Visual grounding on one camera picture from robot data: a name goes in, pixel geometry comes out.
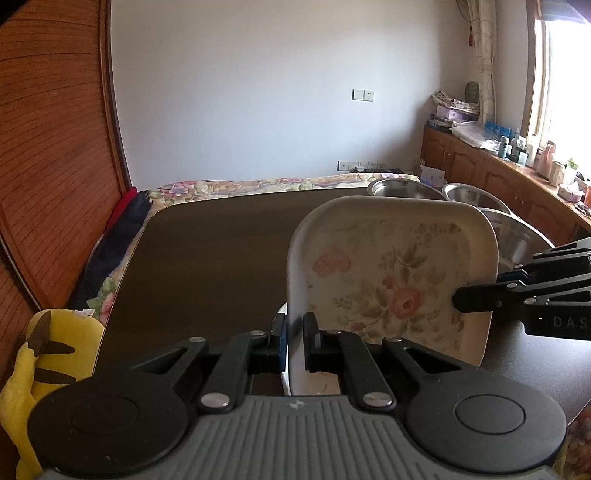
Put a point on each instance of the floral bed blanket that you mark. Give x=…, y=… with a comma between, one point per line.
x=258, y=183

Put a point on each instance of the large stainless steel bowl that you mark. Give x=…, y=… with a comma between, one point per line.
x=517, y=240

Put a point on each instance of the red hanging tassel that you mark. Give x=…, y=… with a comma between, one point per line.
x=470, y=32

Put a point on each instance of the pink storage box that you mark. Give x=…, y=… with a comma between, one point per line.
x=452, y=114

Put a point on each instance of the navy blue cloth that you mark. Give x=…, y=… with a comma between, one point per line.
x=115, y=249

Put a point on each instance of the white wall socket row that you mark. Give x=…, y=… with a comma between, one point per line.
x=361, y=165

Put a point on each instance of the yellow plush toy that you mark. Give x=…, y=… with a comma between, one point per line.
x=51, y=364

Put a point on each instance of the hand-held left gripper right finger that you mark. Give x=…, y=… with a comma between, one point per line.
x=314, y=339

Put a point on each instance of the window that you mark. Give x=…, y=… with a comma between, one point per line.
x=568, y=78

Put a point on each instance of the tissue pack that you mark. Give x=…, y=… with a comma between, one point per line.
x=571, y=191

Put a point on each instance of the brown wooden cabinet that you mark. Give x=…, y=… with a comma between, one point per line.
x=498, y=180

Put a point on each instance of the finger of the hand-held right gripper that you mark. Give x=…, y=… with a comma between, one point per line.
x=554, y=265
x=475, y=299

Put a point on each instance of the white wall switch plate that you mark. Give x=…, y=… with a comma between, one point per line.
x=363, y=95

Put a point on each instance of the dark hand fan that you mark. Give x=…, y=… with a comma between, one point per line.
x=472, y=92

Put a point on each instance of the small stainless steel bowl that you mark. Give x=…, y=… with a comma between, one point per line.
x=406, y=188

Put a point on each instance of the folded patterned cloth stack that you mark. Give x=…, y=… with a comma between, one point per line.
x=455, y=100

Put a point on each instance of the white floral square plate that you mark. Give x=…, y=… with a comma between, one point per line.
x=323, y=385
x=392, y=277

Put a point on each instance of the blue packaging boxes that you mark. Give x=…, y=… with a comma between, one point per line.
x=497, y=128

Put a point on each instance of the brown wooden wardrobe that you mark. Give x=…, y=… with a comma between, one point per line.
x=51, y=161

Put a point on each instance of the red cloth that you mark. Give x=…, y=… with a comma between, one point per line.
x=122, y=207

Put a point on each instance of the dark drink can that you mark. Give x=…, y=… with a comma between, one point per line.
x=503, y=146

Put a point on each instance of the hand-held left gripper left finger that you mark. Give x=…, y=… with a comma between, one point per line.
x=280, y=344

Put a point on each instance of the pink thermos flask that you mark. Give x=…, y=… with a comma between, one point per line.
x=545, y=160

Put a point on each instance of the clear plastic bag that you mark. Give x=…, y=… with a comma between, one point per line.
x=475, y=134

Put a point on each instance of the green lidded cup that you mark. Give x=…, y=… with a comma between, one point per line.
x=572, y=170

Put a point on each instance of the medium stainless steel bowl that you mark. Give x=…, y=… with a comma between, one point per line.
x=475, y=196

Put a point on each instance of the beige patterned curtain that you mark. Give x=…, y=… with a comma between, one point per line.
x=486, y=60

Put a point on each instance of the white cardboard box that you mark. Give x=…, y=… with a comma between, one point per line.
x=431, y=176

